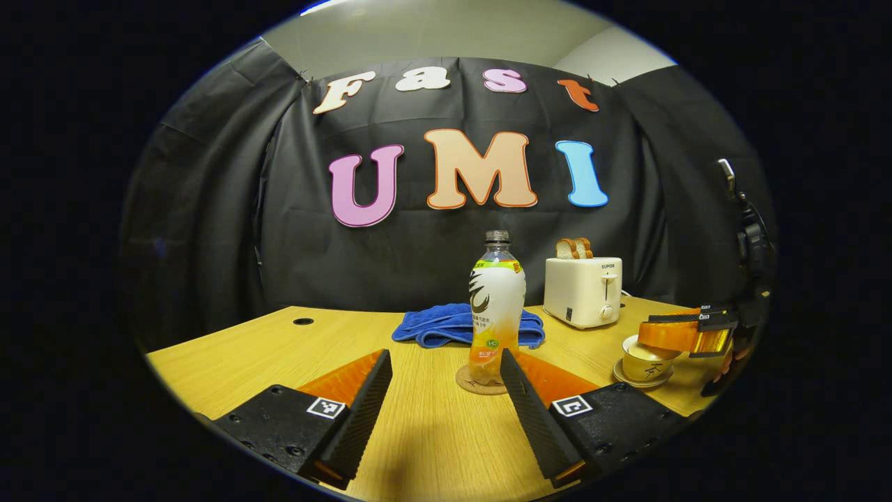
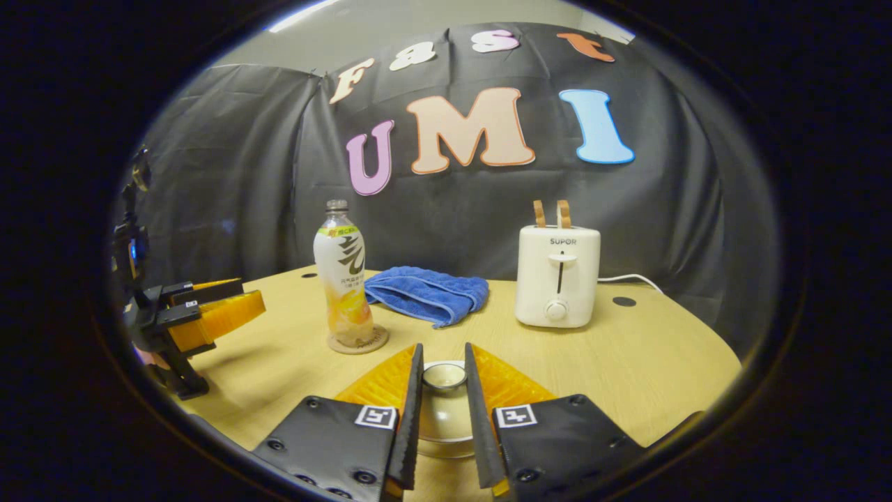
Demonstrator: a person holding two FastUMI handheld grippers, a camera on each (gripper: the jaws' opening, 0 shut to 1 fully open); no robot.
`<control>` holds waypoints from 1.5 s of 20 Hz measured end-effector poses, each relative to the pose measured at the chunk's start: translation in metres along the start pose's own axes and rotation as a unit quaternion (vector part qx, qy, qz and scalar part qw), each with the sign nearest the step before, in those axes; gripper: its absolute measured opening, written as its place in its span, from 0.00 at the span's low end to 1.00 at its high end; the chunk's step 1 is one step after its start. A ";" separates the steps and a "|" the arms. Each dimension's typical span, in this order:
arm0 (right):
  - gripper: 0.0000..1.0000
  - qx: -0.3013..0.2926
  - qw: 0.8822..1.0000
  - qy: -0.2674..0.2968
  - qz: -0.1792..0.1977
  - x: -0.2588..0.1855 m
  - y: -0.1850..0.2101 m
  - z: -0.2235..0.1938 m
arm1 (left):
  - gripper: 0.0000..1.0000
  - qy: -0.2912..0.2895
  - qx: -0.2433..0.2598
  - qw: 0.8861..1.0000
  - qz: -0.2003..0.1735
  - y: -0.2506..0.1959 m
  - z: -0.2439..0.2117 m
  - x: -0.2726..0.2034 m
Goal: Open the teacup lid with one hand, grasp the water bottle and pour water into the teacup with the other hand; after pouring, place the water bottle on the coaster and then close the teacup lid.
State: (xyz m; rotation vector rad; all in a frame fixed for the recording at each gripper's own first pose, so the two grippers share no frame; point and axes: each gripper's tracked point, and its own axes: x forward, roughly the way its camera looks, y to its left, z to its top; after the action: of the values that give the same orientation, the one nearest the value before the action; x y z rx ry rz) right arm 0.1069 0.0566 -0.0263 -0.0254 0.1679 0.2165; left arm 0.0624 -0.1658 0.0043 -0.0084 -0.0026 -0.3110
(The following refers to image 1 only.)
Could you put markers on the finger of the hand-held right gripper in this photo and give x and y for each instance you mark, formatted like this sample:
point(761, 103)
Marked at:
point(669, 335)

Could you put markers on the toast bread slice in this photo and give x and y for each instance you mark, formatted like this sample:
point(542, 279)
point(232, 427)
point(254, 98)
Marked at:
point(566, 249)
point(585, 247)

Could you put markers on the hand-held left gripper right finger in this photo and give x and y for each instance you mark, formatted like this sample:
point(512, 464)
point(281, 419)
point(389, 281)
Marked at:
point(533, 411)

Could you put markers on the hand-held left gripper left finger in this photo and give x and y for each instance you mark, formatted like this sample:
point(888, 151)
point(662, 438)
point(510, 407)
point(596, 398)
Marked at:
point(366, 408)

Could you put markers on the white teacup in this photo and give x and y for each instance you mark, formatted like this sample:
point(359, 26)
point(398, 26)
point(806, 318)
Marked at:
point(644, 369)

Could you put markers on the black backdrop cloth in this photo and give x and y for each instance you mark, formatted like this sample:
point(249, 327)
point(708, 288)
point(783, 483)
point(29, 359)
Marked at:
point(209, 209)

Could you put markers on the white saucer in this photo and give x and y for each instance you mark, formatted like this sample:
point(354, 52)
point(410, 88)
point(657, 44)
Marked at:
point(637, 383)

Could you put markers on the blue towel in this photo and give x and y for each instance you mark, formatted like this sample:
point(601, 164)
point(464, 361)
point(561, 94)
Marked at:
point(446, 324)

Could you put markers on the water bottle with white label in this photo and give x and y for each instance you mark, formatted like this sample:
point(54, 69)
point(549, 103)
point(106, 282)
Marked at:
point(496, 300)

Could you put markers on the white toaster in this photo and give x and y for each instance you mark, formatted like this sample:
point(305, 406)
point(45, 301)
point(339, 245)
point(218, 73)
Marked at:
point(582, 293)

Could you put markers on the round cork coaster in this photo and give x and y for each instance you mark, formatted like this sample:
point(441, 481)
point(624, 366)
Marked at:
point(468, 385)

